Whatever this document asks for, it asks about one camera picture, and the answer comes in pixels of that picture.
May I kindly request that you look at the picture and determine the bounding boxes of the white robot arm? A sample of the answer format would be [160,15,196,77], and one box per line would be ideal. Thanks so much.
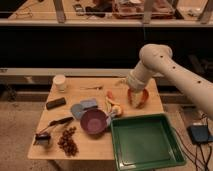
[126,44,213,120]

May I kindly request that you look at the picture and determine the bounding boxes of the metal fork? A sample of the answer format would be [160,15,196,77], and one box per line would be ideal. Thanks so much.
[80,86,103,90]

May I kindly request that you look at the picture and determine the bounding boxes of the wooden table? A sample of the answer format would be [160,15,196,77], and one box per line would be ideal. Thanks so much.
[28,77,163,160]

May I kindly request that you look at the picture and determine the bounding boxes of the purple bowl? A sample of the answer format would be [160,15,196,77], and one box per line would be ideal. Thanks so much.
[80,109,107,135]

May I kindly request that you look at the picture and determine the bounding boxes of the bunch of dark grapes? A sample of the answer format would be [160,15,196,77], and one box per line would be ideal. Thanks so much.
[58,127,79,156]

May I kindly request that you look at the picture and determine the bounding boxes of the grey blue round lid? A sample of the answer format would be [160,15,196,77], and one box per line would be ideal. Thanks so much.
[70,104,85,120]

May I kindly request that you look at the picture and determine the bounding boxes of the green plastic tray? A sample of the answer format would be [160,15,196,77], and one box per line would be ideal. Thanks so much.
[111,114,186,171]

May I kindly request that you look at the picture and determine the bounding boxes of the white paper cup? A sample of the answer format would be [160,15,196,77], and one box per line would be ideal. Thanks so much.
[53,74,67,92]

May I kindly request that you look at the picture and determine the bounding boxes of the black foot pedal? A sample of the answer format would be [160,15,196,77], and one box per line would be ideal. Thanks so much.
[187,125,213,144]

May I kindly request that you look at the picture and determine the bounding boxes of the black cables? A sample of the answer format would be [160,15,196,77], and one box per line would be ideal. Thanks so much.
[170,113,213,171]

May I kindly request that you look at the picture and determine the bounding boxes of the small dark brush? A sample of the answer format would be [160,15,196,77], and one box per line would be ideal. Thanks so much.
[34,132,51,145]

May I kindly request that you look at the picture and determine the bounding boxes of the black rectangular block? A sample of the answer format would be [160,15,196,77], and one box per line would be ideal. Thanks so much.
[46,98,66,110]

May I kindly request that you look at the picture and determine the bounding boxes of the red bowl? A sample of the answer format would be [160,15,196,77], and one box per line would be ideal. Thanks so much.
[127,89,149,109]

